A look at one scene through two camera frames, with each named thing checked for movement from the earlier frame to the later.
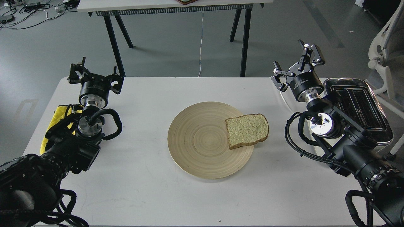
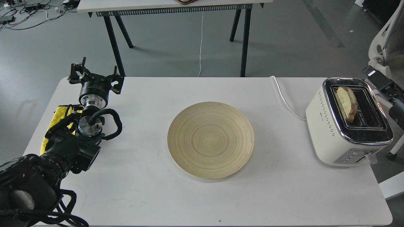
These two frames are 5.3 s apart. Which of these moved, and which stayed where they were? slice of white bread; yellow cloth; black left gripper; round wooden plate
Moved: slice of white bread
Stayed: yellow cloth; round wooden plate; black left gripper
